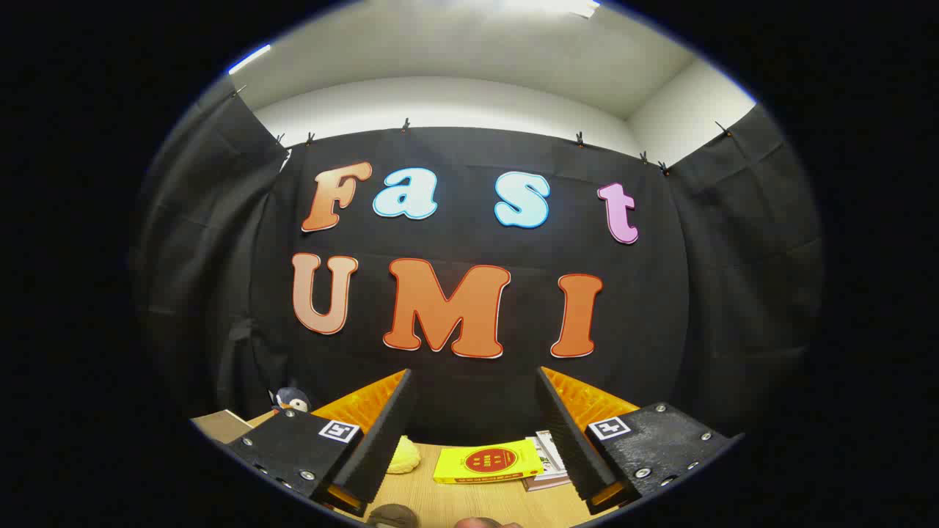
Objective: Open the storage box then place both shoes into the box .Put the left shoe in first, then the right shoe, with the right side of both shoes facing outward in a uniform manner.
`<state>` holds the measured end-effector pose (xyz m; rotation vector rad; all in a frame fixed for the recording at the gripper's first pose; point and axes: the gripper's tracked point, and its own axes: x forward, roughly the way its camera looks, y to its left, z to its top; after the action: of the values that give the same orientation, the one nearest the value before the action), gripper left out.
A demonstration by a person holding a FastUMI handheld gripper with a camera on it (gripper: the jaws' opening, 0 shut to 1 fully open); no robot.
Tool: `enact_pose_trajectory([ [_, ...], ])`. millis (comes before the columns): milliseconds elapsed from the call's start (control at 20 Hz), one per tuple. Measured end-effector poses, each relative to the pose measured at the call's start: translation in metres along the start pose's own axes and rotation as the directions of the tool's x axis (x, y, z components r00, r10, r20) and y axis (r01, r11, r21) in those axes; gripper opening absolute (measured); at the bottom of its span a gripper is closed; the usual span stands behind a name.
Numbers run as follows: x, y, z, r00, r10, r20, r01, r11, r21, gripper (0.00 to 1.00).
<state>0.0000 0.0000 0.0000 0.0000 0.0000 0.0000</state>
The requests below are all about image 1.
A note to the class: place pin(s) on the blue and white penguin plush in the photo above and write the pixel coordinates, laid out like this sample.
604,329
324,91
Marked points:
291,400

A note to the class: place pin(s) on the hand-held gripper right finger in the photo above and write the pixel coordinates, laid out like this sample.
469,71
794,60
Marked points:
568,440

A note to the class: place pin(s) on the yellow book with red circle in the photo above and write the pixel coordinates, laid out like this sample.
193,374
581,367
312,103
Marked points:
488,462

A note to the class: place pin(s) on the cream fabric storage box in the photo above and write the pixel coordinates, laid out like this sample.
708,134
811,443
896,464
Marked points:
220,425

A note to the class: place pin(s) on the white illustrated book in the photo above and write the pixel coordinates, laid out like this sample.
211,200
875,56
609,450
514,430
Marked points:
549,453

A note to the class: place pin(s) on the brown book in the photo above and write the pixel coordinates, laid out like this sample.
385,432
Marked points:
546,482

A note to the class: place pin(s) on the yellow bun plush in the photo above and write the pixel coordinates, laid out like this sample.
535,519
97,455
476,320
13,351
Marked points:
404,456

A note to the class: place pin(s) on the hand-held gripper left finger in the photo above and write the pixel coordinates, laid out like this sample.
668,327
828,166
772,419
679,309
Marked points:
381,440

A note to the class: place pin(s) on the row of black cloth clips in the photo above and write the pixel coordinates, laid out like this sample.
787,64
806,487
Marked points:
405,126

